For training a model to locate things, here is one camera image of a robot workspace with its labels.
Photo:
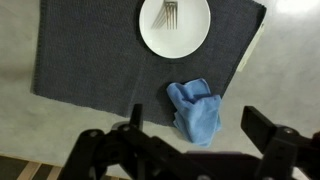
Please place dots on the silver fork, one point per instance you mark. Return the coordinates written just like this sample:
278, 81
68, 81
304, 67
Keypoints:
170, 15

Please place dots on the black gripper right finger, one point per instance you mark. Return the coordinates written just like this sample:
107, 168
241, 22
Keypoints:
258, 126

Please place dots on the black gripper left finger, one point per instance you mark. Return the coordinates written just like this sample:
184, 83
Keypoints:
136, 116

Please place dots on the light wooden chair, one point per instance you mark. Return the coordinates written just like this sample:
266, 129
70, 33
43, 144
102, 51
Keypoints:
29, 171

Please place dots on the blue cloth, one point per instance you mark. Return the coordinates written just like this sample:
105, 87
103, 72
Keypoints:
200, 113

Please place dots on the cream paper sheet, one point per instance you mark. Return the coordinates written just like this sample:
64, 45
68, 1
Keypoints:
250, 50

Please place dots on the white round plate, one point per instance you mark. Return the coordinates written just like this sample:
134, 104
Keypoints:
186, 36

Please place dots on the dark grey woven placemat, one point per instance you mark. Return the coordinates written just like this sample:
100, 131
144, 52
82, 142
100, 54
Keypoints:
90, 60

